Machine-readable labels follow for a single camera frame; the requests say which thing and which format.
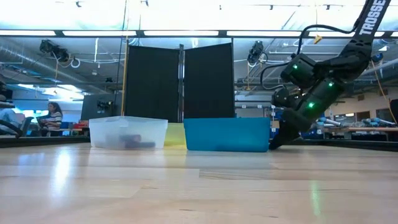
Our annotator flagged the black partition panel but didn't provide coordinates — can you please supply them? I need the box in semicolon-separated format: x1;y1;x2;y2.
183;42;236;120
124;45;180;123

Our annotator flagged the gray board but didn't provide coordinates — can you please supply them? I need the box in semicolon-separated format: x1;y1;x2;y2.
80;93;124;121

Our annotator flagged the person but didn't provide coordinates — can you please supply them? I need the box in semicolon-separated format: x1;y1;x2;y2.
40;101;64;138
0;93;22;131

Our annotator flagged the clear plastic bin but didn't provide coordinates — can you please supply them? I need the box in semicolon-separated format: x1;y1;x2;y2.
88;116;169;151

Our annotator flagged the black table frame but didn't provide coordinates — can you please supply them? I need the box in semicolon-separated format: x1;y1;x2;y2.
0;136;398;152

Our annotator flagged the metal post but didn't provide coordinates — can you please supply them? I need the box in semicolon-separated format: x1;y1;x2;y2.
177;44;185;123

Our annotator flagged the yellow cable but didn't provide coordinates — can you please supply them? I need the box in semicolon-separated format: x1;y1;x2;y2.
371;60;398;124

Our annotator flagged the blue plastic bin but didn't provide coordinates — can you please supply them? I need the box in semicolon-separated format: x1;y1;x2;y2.
183;117;271;153

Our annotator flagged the overhead LED light bar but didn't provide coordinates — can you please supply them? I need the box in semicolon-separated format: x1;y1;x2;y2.
0;29;398;39

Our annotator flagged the shelf with blue bins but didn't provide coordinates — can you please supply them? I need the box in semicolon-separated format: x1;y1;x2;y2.
273;110;326;139

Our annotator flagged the black ceiling camera rig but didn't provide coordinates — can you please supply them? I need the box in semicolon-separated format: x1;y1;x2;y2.
247;40;269;65
39;39;70;63

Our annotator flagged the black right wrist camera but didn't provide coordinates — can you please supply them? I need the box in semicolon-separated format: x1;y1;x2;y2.
271;86;298;109

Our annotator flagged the yellow pole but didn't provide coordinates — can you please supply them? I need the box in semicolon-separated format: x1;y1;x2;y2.
119;37;129;116

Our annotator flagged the yellow plastic bin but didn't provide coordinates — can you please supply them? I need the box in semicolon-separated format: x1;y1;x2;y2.
164;122;188;149

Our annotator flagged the black curved bar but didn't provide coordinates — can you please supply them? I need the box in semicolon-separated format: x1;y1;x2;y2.
0;119;24;138

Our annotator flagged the silver ventilation duct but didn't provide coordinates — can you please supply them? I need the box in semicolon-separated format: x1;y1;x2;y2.
0;46;105;94

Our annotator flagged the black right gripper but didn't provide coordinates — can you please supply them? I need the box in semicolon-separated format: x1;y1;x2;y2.
268;80;345;151

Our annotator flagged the wooden workbench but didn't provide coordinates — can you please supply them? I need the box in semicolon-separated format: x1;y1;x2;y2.
325;126;398;133

